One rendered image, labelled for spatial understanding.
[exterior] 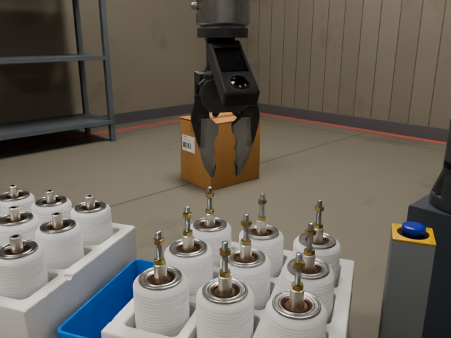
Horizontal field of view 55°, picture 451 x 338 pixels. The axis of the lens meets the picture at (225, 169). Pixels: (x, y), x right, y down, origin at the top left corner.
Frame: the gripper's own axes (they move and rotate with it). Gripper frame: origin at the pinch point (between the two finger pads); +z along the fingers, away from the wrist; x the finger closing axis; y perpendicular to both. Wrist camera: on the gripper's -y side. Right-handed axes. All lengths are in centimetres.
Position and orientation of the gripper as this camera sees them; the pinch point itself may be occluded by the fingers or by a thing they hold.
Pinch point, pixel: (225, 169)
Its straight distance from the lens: 64.2
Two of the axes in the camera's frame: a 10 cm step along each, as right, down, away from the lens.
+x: -9.8, 0.6, -1.9
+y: -1.9, -2.9, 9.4
